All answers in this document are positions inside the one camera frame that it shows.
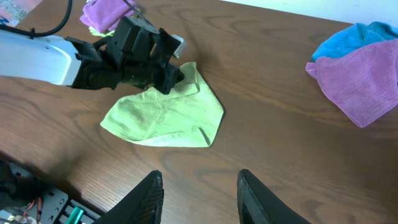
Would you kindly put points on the crumpled blue cloth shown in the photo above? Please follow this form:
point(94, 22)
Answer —
point(354, 37)

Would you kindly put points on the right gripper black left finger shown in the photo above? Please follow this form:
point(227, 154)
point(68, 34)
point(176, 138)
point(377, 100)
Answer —
point(142, 205)

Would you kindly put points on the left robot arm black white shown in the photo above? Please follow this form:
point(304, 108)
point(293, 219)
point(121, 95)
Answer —
point(53, 59)

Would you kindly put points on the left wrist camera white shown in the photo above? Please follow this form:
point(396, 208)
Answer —
point(181, 47)

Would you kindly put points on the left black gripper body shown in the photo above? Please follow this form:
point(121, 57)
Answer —
point(138, 54)

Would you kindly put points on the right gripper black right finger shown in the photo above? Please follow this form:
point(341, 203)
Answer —
point(258, 204)

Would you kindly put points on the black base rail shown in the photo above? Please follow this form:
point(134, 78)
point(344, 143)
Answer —
point(28, 199)

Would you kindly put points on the crumpled purple cloth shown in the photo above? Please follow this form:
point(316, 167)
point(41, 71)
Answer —
point(363, 83)

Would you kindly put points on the green microfiber cloth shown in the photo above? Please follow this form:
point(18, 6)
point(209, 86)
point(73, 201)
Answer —
point(189, 116)

